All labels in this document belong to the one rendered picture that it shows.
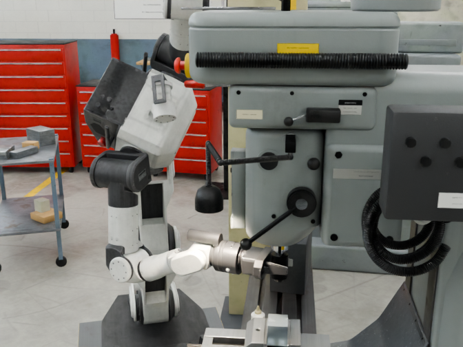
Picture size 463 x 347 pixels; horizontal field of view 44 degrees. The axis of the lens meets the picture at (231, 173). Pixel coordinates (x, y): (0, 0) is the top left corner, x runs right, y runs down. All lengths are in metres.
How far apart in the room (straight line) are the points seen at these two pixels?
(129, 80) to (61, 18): 9.45
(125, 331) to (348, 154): 1.50
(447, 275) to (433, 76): 0.46
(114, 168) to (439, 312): 0.95
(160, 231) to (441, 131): 1.32
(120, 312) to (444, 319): 1.60
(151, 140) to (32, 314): 2.38
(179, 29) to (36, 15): 9.74
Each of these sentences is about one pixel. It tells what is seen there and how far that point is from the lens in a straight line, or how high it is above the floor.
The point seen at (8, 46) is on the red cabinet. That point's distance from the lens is 6.69.
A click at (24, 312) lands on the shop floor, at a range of 3.98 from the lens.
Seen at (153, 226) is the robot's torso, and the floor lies 1.11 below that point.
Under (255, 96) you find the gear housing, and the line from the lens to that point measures 1.30.
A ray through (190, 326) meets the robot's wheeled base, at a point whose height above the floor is 0.57.
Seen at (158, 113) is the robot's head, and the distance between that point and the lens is 1.64.
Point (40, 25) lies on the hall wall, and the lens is 11.39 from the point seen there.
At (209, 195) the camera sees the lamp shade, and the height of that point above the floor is 1.46.
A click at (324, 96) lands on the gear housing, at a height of 1.71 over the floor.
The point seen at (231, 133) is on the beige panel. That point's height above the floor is 1.19.
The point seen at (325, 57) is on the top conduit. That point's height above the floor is 1.80.
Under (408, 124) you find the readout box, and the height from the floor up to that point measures 1.70.
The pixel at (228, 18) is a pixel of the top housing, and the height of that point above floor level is 1.88.
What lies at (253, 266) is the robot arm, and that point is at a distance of 1.52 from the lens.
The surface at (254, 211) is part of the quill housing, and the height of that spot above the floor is 1.42.
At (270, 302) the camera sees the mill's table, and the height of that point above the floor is 0.96.
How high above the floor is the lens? 1.92
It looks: 17 degrees down
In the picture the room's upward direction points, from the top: straight up
